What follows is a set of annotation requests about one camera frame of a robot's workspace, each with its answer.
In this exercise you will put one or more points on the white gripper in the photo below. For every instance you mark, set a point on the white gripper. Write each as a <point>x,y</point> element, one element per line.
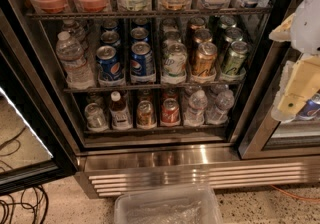
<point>309,24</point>

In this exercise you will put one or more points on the clear water bottle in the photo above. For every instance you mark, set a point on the clear water bottle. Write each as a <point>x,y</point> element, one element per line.
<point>72,57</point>
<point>77,31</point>

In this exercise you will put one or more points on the right bottom water bottle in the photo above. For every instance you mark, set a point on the right bottom water bottle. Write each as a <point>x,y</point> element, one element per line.
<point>218,113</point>

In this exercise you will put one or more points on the left bottom water bottle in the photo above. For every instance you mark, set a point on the left bottom water bottle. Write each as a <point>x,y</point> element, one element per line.
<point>194,114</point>

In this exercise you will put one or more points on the red can bottom shelf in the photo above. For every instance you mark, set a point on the red can bottom shelf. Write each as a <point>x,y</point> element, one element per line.
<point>170,113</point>

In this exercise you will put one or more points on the orange can bottom shelf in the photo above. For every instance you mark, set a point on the orange can bottom shelf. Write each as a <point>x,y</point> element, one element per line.
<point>145,115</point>

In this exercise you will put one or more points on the brown tea bottle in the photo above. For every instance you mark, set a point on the brown tea bottle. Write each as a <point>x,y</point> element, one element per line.
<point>121,117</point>

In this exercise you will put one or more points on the silver can bottom shelf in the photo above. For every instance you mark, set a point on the silver can bottom shelf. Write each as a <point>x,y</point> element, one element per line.
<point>96,120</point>

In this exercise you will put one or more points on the steel fridge vent grille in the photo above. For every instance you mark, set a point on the steel fridge vent grille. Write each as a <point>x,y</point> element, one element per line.
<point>114,179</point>

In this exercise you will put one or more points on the open fridge glass door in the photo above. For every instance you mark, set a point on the open fridge glass door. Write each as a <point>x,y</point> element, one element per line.
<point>31,142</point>

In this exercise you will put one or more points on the blue can behind glass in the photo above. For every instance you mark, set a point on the blue can behind glass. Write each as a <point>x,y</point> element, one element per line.
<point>310,109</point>

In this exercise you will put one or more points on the second row green can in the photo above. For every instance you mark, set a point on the second row green can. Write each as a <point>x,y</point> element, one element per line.
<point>230,35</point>

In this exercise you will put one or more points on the gold soda can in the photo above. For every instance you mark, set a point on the gold soda can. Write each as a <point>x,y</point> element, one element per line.
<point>203,62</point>

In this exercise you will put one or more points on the second row gold can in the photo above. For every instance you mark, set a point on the second row gold can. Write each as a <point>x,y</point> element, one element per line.
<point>201,36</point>

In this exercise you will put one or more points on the white green soda can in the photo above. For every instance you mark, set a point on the white green soda can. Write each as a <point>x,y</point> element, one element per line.
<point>174,63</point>

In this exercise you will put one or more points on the front right Pepsi can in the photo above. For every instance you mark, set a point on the front right Pepsi can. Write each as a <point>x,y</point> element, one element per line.
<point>142,68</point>

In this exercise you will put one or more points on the second row right Pepsi can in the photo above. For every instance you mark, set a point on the second row right Pepsi can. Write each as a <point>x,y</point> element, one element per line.
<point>139,34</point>

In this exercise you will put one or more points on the second row pepsi can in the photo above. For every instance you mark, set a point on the second row pepsi can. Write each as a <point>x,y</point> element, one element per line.
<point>110,38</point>
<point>139,34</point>

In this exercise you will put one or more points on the clear plastic bin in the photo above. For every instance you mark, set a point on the clear plastic bin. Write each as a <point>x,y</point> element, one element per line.
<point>177,204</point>

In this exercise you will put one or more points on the front left Pepsi can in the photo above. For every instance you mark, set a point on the front left Pepsi can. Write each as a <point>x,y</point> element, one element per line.
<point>110,69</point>

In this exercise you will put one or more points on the second row left Pepsi can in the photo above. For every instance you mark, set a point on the second row left Pepsi can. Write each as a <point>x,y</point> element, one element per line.
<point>110,38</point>

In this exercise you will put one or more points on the upper wire shelf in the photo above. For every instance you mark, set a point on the upper wire shelf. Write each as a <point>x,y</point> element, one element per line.
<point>148,14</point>

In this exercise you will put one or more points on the wire shelf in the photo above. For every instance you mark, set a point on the wire shelf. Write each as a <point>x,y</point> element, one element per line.
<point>149,86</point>
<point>148,14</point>

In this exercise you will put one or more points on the middle wire shelf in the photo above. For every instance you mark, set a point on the middle wire shelf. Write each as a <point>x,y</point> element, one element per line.
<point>149,86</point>

